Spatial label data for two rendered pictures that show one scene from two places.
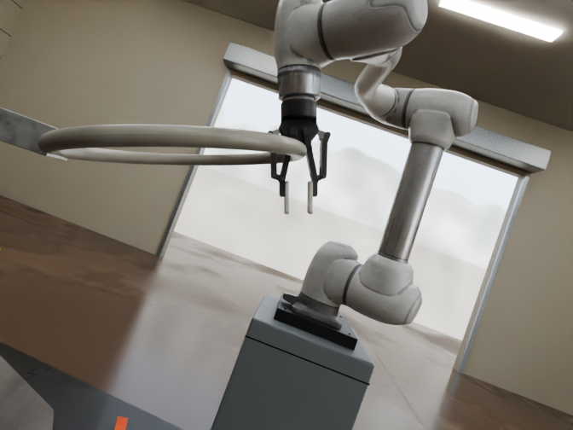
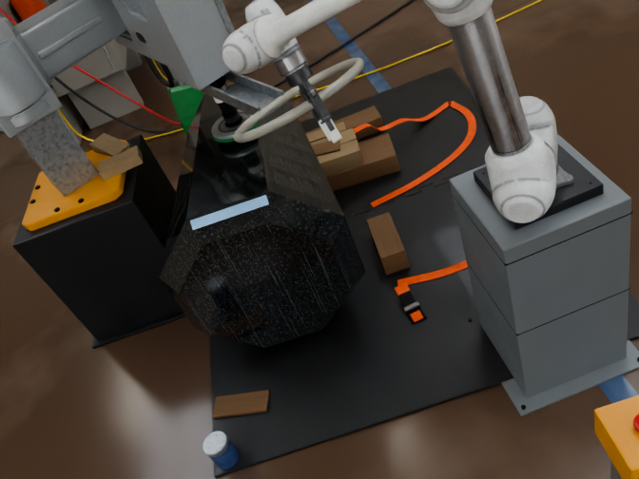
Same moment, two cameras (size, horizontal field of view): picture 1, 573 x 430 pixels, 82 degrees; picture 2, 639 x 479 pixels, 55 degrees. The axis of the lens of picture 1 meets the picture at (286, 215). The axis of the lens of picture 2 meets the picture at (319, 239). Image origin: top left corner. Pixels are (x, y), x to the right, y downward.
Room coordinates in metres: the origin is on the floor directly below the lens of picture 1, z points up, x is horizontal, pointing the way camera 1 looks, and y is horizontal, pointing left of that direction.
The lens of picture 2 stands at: (0.50, -1.58, 2.11)
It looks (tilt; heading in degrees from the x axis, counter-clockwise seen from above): 40 degrees down; 88
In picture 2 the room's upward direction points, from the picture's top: 23 degrees counter-clockwise
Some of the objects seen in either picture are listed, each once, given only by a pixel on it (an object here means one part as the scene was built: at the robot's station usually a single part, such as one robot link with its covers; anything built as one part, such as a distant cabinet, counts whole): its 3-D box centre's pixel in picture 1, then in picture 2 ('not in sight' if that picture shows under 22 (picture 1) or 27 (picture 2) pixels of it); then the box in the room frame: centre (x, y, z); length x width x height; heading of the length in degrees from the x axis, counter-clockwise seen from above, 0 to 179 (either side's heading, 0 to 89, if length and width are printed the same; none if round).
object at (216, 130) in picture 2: not in sight; (234, 123); (0.44, 0.85, 0.87); 0.21 x 0.21 x 0.01
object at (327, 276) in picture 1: (332, 271); (527, 136); (1.21, -0.23, 1.00); 0.18 x 0.16 x 0.22; 56
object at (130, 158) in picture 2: not in sight; (120, 162); (-0.12, 1.09, 0.81); 0.20 x 0.10 x 0.05; 0
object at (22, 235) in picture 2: not in sight; (120, 239); (-0.37, 1.17, 0.37); 0.66 x 0.66 x 0.74; 82
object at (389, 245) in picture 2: not in sight; (387, 242); (0.87, 0.60, 0.07); 0.30 x 0.12 x 0.12; 82
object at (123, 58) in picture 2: not in sight; (92, 50); (-0.48, 4.05, 0.43); 1.30 x 0.62 x 0.86; 87
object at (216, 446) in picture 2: not in sight; (221, 450); (-0.14, -0.09, 0.08); 0.10 x 0.10 x 0.13
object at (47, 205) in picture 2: not in sight; (78, 182); (-0.37, 1.17, 0.76); 0.49 x 0.49 x 0.05; 82
